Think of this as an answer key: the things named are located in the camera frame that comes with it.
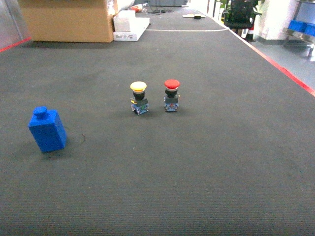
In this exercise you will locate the blue bottle-shaped part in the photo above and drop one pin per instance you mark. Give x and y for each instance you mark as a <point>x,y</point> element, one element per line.
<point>47,129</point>

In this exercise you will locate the red mushroom push button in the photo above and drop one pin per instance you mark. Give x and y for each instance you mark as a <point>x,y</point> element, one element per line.
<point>171,99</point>

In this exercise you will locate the yellow mushroom push button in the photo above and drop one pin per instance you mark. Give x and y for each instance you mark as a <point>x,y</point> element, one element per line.
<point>139,103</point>

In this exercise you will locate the white flat carton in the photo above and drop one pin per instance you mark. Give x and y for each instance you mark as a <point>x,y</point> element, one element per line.
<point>140,25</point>

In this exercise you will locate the small white box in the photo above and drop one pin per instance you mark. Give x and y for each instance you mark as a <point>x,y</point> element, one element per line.
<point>124,21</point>

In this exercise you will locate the black office chair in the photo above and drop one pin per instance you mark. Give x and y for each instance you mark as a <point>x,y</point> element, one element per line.
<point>240,14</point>

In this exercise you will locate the large brown cardboard box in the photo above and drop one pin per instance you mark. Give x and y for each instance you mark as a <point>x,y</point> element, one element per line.
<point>84,21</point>

